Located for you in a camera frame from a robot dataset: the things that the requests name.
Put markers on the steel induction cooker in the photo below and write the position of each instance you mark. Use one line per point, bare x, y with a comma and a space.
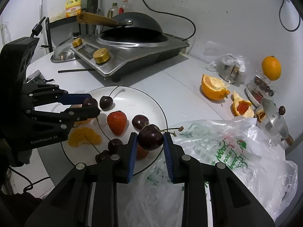
132, 49

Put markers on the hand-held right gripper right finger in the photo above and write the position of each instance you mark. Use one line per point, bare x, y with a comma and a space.
168, 158

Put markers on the dark vertical pipe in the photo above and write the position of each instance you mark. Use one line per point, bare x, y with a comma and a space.
91, 0

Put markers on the red strawberry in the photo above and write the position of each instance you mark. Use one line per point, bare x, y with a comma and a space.
142, 153
116, 123

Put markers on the red-capped bottle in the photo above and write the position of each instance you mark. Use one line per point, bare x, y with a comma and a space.
123, 6

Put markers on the white plate black rim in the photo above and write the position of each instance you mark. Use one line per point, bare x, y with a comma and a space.
146, 99

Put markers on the black shelf rack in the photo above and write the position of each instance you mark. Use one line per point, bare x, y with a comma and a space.
51, 35

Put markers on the steel cup with bag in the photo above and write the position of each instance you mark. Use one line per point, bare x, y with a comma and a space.
213, 65

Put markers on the clear printed plastic bag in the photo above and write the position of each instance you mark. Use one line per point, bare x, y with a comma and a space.
224, 151

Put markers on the steel dome lid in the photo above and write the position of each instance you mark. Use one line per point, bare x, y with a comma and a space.
62, 52

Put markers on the whole orange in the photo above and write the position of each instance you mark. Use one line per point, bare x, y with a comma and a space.
271, 68

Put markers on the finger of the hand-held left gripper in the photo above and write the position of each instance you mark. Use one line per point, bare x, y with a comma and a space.
75, 98
82, 113

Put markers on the black chopstick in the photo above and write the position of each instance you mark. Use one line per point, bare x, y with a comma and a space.
75, 70

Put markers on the oil bottle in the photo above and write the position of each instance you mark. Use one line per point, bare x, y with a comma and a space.
113, 10

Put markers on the yellow detergent bottle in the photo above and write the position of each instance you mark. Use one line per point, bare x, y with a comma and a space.
73, 7

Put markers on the half peeled orange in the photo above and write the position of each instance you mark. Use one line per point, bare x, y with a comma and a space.
213, 87

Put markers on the black rectangular device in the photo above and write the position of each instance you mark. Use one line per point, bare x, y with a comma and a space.
35, 75

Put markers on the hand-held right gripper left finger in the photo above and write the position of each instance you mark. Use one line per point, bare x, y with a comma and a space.
132, 156

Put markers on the clear glass container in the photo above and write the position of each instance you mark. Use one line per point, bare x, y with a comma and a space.
260, 89

